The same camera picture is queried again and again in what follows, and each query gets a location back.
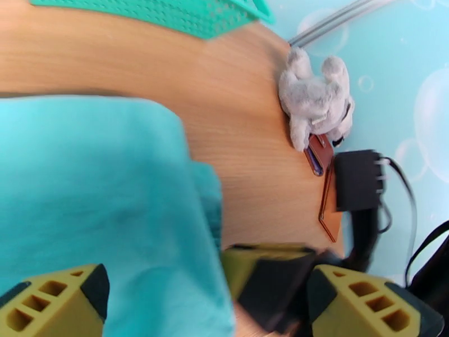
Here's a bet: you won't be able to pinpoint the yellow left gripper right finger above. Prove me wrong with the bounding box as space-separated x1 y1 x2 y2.
308 265 445 337

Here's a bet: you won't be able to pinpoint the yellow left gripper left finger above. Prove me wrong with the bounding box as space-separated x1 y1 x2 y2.
0 263 110 337

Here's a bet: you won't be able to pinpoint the teal trousers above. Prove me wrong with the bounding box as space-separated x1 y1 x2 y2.
0 95 236 337

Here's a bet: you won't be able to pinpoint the flat tan leather pad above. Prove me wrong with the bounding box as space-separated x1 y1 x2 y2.
318 167 345 243

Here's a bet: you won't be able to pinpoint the brown leather wallet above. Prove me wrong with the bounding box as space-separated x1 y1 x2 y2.
304 133 336 177

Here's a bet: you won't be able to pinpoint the grey plush toy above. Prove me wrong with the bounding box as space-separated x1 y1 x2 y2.
278 47 355 152

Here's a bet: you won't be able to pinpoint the green plastic basket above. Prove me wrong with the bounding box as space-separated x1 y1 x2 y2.
29 0 276 40

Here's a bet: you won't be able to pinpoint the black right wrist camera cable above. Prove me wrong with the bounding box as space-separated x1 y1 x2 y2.
377 157 419 288

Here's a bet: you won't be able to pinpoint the aluminium corner post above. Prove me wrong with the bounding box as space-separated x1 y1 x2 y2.
287 0 404 47

